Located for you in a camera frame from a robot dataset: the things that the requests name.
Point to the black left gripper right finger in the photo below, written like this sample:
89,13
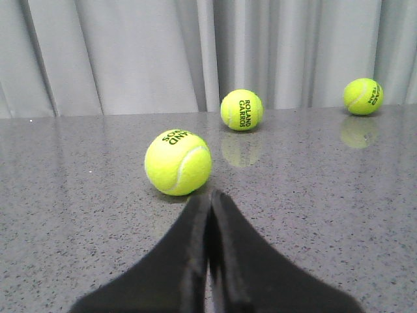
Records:
248,275

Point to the grey pleated curtain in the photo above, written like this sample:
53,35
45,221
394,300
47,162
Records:
69,58

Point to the roland garros tennis ball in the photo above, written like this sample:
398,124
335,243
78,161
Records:
178,162
241,110

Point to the Head Team tennis ball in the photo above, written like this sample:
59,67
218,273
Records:
363,96

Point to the near Roland Garros tennis ball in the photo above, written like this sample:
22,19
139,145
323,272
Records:
178,162

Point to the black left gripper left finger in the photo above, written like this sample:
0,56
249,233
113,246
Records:
170,278

